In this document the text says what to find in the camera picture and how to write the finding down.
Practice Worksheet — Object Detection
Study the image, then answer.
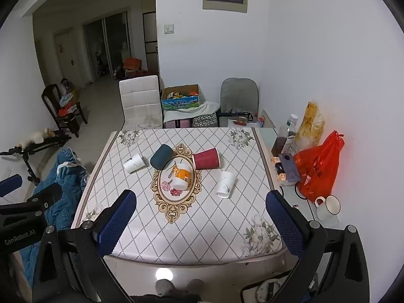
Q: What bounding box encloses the dark red cup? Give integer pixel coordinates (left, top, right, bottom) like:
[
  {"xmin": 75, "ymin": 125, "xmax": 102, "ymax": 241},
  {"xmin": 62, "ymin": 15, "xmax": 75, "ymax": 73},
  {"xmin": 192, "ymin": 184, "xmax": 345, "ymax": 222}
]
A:
[{"xmin": 192, "ymin": 148, "xmax": 221, "ymax": 170}]

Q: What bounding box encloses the sliding glass door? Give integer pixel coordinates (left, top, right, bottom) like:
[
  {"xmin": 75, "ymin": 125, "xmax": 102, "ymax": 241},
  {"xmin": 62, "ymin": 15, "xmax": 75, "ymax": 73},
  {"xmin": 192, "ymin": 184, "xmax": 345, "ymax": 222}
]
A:
[{"xmin": 83, "ymin": 11, "xmax": 132, "ymax": 83}]

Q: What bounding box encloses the blue quilted blanket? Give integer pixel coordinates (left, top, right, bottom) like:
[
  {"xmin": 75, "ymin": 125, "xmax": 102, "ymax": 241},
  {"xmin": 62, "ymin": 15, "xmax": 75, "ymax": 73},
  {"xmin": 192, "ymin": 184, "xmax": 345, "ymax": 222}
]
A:
[{"xmin": 18, "ymin": 148, "xmax": 93, "ymax": 288}]

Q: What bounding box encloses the white floral print cup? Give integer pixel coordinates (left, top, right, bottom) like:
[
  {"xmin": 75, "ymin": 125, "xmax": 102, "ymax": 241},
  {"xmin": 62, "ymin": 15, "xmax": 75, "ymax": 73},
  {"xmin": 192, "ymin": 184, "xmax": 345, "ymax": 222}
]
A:
[{"xmin": 216, "ymin": 171, "xmax": 237, "ymax": 199}]

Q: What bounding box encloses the pink box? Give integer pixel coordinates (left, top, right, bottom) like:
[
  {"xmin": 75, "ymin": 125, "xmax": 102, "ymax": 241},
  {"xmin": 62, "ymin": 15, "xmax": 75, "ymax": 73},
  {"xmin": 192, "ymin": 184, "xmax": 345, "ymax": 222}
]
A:
[{"xmin": 164, "ymin": 119, "xmax": 193, "ymax": 129}]

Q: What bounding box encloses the yellow snack bag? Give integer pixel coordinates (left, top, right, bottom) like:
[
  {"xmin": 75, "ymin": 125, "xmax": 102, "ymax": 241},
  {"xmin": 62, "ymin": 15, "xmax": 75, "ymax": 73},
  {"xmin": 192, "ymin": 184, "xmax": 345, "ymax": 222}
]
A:
[{"xmin": 295, "ymin": 102, "xmax": 325, "ymax": 153}]

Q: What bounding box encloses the brown bottle with white cap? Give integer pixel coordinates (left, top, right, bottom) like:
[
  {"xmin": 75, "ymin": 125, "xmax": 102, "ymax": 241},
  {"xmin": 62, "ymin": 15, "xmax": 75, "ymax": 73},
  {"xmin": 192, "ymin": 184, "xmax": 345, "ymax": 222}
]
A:
[{"xmin": 272, "ymin": 114, "xmax": 299, "ymax": 158}]

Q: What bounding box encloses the cardboard box with blue print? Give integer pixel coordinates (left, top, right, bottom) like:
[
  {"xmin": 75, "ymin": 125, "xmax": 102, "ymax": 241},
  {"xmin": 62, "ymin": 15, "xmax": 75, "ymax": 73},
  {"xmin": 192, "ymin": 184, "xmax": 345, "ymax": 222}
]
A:
[{"xmin": 161, "ymin": 84, "xmax": 202, "ymax": 111}]

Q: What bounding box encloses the wooden door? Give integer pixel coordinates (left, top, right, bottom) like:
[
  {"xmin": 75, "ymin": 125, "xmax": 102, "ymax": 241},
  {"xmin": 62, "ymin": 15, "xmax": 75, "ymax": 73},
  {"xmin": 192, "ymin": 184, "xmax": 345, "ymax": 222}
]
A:
[{"xmin": 53, "ymin": 28, "xmax": 80, "ymax": 89}]

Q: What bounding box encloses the orange box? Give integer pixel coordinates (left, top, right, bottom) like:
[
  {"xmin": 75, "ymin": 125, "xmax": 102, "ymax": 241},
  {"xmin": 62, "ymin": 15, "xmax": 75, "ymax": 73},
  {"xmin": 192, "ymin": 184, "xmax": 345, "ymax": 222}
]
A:
[{"xmin": 123, "ymin": 57, "xmax": 143, "ymax": 72}]

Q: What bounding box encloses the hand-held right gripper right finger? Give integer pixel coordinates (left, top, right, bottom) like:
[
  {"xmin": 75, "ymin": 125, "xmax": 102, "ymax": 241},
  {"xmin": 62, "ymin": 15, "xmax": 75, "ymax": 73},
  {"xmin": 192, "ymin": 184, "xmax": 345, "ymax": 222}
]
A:
[{"xmin": 265, "ymin": 190, "xmax": 370, "ymax": 303}]

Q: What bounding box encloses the grey padded chair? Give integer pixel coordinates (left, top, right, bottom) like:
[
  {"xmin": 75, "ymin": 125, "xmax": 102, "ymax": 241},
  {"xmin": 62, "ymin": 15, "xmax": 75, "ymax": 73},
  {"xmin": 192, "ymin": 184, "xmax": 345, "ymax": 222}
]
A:
[{"xmin": 219, "ymin": 78, "xmax": 260, "ymax": 128}]

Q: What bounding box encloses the black metal stand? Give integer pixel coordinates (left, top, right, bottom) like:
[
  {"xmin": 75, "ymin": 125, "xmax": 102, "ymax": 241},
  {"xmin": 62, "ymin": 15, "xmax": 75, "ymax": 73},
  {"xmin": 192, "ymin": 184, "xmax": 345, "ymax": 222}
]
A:
[{"xmin": 0, "ymin": 129, "xmax": 72, "ymax": 186}]

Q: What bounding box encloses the grey slipper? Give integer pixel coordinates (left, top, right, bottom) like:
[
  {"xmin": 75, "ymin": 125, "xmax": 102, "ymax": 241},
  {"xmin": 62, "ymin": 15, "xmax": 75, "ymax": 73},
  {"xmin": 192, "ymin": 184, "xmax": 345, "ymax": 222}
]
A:
[
  {"xmin": 186, "ymin": 279, "xmax": 206, "ymax": 296},
  {"xmin": 155, "ymin": 279, "xmax": 176, "ymax": 296}
]

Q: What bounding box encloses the white enamel mug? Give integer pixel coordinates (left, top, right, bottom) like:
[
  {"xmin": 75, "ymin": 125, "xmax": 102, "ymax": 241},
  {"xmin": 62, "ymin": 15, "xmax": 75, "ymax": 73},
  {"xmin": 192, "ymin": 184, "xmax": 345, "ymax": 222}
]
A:
[{"xmin": 314, "ymin": 195, "xmax": 341, "ymax": 222}]

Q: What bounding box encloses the diamond pattern floral tablecloth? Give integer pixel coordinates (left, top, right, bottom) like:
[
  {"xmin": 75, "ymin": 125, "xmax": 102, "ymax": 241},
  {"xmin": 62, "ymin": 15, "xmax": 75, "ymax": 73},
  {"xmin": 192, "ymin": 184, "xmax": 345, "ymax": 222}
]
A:
[{"xmin": 72, "ymin": 127, "xmax": 288, "ymax": 264}]

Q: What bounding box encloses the black and white patterned bag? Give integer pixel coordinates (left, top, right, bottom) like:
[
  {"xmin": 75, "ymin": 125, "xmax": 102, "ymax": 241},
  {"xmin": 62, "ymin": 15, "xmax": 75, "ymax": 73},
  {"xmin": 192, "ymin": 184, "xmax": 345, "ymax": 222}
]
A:
[{"xmin": 191, "ymin": 113, "xmax": 218, "ymax": 129}]

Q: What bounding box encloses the orange and white cup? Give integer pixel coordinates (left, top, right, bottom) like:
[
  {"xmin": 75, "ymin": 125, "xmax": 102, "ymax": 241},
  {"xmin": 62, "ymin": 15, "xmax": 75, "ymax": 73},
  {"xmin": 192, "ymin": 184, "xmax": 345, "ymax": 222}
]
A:
[{"xmin": 171, "ymin": 163, "xmax": 193, "ymax": 191}]

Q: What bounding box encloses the white padded chair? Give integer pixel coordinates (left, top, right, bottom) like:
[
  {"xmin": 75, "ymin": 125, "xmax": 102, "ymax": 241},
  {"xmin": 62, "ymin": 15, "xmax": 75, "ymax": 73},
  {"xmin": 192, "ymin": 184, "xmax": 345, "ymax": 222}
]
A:
[{"xmin": 119, "ymin": 75, "xmax": 164, "ymax": 130}]

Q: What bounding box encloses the clothes pile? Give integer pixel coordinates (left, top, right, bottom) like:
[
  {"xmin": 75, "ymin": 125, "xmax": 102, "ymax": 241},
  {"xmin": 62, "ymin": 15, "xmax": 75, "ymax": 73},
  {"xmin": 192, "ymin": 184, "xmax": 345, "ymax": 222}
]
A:
[{"xmin": 58, "ymin": 94, "xmax": 78, "ymax": 117}]

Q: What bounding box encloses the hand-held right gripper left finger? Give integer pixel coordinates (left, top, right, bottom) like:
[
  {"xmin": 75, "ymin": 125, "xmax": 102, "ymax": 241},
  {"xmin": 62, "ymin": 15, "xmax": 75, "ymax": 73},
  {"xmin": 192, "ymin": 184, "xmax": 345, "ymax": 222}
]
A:
[{"xmin": 32, "ymin": 189, "xmax": 138, "ymax": 303}]

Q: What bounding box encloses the cream plush toy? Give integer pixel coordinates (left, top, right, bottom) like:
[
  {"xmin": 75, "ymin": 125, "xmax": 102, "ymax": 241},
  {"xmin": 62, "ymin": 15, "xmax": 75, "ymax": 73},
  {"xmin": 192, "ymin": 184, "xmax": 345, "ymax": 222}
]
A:
[{"xmin": 20, "ymin": 128, "xmax": 58, "ymax": 149}]

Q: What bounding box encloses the dark wooden chair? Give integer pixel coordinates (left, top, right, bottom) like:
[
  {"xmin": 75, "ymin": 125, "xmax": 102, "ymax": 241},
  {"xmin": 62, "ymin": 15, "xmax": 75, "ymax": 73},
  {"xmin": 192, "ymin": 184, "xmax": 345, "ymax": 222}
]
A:
[{"xmin": 41, "ymin": 83, "xmax": 88, "ymax": 138}]

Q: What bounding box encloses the floor scale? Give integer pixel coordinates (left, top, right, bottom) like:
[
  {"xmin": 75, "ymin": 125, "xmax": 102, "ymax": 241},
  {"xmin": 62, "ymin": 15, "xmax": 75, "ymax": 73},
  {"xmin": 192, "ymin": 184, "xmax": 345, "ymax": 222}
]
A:
[{"xmin": 241, "ymin": 274, "xmax": 301, "ymax": 303}]

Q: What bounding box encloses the plain white paper cup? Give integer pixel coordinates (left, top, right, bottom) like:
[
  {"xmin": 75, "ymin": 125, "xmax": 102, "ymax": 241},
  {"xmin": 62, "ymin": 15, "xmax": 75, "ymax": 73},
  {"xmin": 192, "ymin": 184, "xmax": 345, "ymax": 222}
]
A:
[{"xmin": 123, "ymin": 153, "xmax": 148, "ymax": 174}]

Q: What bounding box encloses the dark teal cup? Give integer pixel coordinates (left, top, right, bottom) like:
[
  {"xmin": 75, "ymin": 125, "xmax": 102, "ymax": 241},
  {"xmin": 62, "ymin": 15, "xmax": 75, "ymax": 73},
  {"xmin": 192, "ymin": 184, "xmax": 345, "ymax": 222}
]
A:
[{"xmin": 150, "ymin": 144, "xmax": 173, "ymax": 169}]

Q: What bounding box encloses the white cloth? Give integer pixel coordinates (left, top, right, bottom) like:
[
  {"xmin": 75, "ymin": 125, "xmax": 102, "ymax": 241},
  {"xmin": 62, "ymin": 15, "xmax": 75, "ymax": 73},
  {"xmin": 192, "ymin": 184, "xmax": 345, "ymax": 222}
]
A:
[{"xmin": 163, "ymin": 100, "xmax": 221, "ymax": 122}]

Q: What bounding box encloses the orange plastic bag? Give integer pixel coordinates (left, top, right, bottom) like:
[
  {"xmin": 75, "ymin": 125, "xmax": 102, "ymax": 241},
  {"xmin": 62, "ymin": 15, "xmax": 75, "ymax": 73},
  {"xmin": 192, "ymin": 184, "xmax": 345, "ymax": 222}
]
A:
[{"xmin": 294, "ymin": 130, "xmax": 345, "ymax": 203}]

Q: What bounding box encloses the smartphone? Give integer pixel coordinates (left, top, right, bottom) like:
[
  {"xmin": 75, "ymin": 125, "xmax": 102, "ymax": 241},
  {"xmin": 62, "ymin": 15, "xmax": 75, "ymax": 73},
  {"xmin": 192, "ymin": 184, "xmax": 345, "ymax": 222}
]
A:
[{"xmin": 278, "ymin": 153, "xmax": 302, "ymax": 183}]

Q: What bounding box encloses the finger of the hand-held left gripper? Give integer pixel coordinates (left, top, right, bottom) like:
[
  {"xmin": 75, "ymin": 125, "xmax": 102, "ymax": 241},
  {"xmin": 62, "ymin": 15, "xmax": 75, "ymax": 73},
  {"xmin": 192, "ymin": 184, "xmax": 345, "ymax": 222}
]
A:
[
  {"xmin": 27, "ymin": 182, "xmax": 63, "ymax": 208},
  {"xmin": 0, "ymin": 174, "xmax": 23, "ymax": 197}
]

